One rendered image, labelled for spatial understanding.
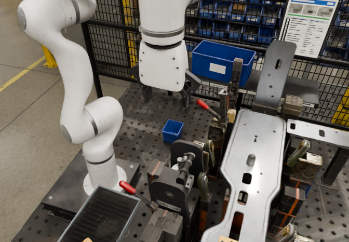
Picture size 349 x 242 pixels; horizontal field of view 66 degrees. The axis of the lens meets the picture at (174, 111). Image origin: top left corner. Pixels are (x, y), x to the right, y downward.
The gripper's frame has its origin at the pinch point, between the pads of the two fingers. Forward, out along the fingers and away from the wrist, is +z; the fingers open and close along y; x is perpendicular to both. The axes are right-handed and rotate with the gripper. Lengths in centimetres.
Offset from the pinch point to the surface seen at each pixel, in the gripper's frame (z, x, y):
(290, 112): 42, 66, 33
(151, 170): 36.2, 6.0, -9.3
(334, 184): 74, 59, 62
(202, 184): 35.8, 7.0, 9.0
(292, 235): 35, 0, 37
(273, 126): 43, 54, 27
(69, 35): 90, 187, -214
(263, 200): 44, 14, 29
